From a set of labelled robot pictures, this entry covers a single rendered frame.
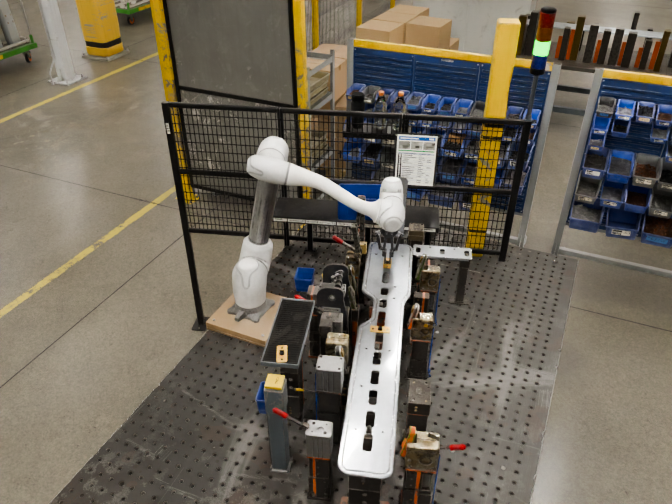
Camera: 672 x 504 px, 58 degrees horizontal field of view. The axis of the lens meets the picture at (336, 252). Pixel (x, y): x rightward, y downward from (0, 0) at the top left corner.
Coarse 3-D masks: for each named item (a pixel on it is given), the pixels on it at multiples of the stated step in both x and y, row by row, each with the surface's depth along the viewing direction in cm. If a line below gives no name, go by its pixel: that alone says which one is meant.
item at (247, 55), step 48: (192, 0) 440; (240, 0) 423; (288, 0) 407; (192, 48) 462; (240, 48) 443; (288, 48) 427; (192, 96) 486; (240, 96) 465; (288, 96) 448; (192, 144) 513; (288, 144) 472; (240, 192) 521; (288, 192) 498
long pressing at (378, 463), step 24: (408, 264) 294; (384, 288) 279; (408, 288) 279; (384, 312) 265; (360, 336) 251; (384, 336) 252; (360, 360) 240; (384, 360) 240; (360, 384) 230; (384, 384) 230; (360, 408) 220; (384, 408) 220; (360, 432) 211; (384, 432) 211; (360, 456) 203; (384, 456) 203
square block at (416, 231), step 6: (414, 228) 310; (420, 228) 310; (408, 234) 310; (414, 234) 309; (420, 234) 309; (408, 240) 312; (414, 240) 311; (420, 240) 310; (414, 258) 318; (414, 264) 323; (414, 270) 325; (414, 276) 327; (414, 282) 326
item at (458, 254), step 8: (424, 248) 305; (432, 248) 305; (440, 248) 305; (448, 248) 305; (456, 248) 305; (464, 248) 305; (416, 256) 301; (432, 256) 300; (440, 256) 300; (448, 256) 300; (456, 256) 300; (464, 256) 300
